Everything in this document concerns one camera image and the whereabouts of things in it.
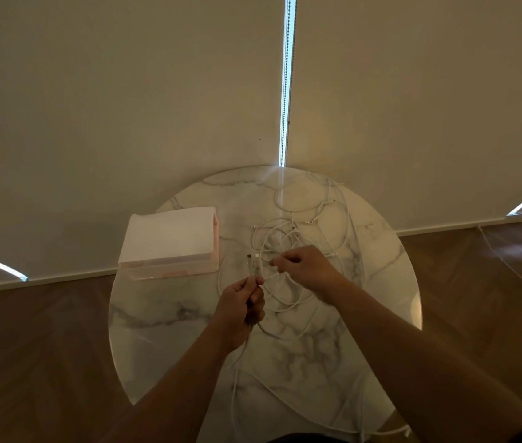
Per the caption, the person's right hand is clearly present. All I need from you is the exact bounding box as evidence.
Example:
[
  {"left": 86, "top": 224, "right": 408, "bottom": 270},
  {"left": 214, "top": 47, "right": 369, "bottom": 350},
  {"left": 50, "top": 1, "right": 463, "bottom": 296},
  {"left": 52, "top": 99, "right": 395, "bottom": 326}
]
[{"left": 268, "top": 245, "right": 350, "bottom": 306}]

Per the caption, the person's left hand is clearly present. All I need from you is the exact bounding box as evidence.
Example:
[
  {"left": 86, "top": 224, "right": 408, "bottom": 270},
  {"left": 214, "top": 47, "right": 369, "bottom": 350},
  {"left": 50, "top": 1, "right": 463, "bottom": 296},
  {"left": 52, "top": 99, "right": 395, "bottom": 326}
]
[{"left": 208, "top": 275, "right": 267, "bottom": 354}]

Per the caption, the tangle of white cables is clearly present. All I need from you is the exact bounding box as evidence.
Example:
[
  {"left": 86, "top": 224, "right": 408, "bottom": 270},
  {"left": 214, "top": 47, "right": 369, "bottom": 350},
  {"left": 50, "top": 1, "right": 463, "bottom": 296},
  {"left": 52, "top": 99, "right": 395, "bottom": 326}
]
[{"left": 217, "top": 172, "right": 368, "bottom": 314}]

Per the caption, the white pink box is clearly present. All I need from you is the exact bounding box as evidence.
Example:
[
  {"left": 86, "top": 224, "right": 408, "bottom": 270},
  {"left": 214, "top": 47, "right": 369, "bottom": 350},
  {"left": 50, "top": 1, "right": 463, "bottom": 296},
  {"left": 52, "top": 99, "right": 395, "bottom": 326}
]
[{"left": 118, "top": 206, "right": 220, "bottom": 281}]

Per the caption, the person's right forearm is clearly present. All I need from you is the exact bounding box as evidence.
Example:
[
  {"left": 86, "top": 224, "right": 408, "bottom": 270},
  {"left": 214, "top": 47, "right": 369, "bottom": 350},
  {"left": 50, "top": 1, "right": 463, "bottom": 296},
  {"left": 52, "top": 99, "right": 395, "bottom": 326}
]
[{"left": 327, "top": 281, "right": 522, "bottom": 443}]

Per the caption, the person's left forearm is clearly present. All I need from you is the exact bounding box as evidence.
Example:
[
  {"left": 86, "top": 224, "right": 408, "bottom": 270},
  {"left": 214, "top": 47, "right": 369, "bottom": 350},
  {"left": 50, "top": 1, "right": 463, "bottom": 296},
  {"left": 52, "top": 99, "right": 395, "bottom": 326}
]
[{"left": 99, "top": 320, "right": 234, "bottom": 443}]

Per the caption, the round marble table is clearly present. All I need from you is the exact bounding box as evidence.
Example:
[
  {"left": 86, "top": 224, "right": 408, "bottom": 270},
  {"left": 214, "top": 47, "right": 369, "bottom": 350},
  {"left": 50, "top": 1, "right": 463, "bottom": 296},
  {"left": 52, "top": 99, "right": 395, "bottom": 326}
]
[{"left": 107, "top": 166, "right": 423, "bottom": 443}]

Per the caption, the blind bead pull chain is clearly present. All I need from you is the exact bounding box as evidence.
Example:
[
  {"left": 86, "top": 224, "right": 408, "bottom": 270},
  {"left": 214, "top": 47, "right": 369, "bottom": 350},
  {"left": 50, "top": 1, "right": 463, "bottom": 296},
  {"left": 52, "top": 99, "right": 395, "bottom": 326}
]
[{"left": 279, "top": 0, "right": 298, "bottom": 167}]

